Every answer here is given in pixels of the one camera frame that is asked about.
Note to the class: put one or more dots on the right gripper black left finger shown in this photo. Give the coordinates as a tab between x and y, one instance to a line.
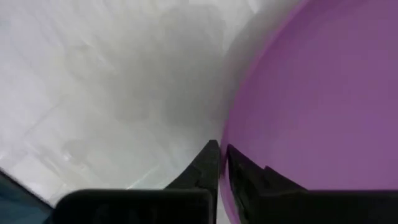
202	174

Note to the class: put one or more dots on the purple plate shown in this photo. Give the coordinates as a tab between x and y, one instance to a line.
311	93

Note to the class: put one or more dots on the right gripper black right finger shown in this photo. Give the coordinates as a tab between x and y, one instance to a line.
248	186

